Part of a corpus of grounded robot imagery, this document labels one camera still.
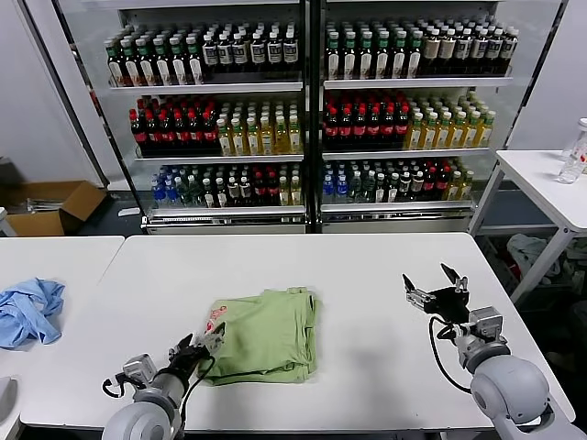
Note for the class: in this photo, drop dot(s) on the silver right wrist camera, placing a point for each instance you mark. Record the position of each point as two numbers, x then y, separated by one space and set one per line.
486 323

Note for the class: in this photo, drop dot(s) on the small white floor object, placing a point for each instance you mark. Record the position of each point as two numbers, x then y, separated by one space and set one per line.
128 212

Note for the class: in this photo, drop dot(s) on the open cardboard box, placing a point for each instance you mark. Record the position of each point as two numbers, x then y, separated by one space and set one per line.
78 206

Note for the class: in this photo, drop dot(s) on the green cap tea bottle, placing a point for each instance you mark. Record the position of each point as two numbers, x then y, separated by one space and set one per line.
162 68
349 62
365 61
115 69
131 69
334 62
382 60
179 67
195 66
414 58
146 69
398 59

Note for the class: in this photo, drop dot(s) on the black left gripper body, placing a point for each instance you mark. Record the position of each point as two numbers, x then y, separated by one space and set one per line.
188 362

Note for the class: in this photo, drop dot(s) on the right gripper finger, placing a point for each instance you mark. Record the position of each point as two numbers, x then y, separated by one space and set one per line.
415 295
454 277

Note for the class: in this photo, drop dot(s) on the blue drink bottle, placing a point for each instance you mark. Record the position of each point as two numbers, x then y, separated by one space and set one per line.
158 192
328 190
171 192
341 190

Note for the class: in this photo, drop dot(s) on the white metal shelf unit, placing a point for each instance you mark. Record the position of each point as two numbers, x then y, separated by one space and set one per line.
403 156

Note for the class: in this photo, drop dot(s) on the open glass cooler door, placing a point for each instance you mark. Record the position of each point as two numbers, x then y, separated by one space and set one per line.
527 55
87 114

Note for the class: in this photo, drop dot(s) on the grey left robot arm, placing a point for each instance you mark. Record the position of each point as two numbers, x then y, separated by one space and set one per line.
137 417

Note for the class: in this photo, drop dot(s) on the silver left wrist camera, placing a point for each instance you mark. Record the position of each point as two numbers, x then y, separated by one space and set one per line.
137 369

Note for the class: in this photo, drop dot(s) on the grey cloth pile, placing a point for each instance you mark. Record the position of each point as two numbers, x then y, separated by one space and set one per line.
527 252

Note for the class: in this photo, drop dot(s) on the clear green water bottle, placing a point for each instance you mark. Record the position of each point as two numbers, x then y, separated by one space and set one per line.
367 188
183 192
354 188
195 192

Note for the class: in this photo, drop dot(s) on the small dark white label bottle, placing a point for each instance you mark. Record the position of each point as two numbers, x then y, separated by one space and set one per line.
246 192
393 189
234 192
221 194
209 194
380 190
417 185
405 185

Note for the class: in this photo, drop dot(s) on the glass beverage display cooler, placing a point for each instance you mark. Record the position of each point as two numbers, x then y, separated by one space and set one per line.
215 160

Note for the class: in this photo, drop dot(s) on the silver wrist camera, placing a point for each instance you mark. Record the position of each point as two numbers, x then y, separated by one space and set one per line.
486 323
137 369

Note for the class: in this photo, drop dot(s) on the clear bottle red label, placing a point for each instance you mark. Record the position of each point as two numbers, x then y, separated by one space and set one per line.
579 146

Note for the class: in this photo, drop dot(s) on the white side table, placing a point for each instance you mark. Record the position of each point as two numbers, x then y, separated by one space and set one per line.
532 169

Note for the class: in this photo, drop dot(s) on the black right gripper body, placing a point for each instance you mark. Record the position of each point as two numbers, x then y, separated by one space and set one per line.
449 302

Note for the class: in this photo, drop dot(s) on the yellow green tea bottle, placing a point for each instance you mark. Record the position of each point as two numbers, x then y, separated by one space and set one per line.
429 134
281 139
415 134
267 139
252 139
224 139
295 138
443 133
471 132
238 139
457 133
486 131

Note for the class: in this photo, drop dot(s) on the white cap navy label bottle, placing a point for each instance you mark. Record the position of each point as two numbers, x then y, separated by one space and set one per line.
210 56
225 55
509 50
478 51
290 51
462 51
258 53
240 54
494 51
275 52

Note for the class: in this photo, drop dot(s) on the small yellow tea bottle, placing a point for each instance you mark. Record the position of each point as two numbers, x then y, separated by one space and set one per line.
296 192
466 188
455 188
284 192

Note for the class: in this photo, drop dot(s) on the small red cap cola bottle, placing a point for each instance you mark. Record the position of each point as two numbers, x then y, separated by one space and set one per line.
272 190
259 190
429 185
442 185

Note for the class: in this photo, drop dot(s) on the clear plastic water bottle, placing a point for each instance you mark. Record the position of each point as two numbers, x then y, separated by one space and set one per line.
568 172

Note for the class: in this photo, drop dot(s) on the crumpled light blue shirt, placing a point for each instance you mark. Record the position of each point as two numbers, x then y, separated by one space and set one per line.
27 316

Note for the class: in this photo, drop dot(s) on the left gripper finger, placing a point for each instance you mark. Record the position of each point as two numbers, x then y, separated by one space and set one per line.
184 346
216 340

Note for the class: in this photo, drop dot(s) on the light green polo shirt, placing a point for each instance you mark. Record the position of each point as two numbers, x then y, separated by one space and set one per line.
270 334

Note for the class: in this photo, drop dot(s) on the white cap beige label bottle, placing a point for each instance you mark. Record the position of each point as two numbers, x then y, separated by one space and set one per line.
446 51
430 51

